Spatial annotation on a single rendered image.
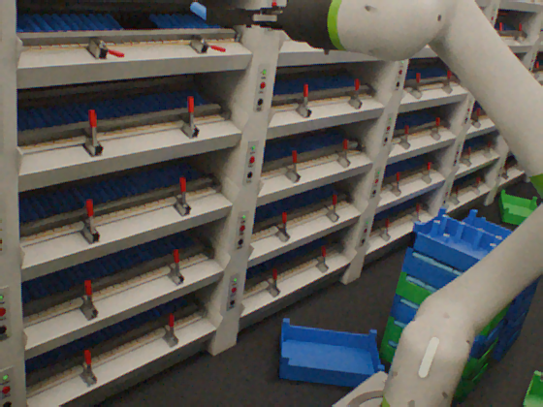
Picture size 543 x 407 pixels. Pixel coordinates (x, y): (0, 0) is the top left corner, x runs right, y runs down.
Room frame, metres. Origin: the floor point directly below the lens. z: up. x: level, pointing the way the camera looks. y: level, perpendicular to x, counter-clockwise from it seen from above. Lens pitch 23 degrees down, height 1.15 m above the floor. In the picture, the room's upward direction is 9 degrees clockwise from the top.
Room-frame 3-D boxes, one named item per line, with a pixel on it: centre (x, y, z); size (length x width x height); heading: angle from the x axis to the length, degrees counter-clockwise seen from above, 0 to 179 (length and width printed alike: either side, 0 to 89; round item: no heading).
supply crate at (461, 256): (1.60, -0.58, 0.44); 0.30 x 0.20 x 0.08; 55
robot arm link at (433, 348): (0.95, -0.34, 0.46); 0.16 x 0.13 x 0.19; 157
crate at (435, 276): (1.60, -0.58, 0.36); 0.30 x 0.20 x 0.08; 55
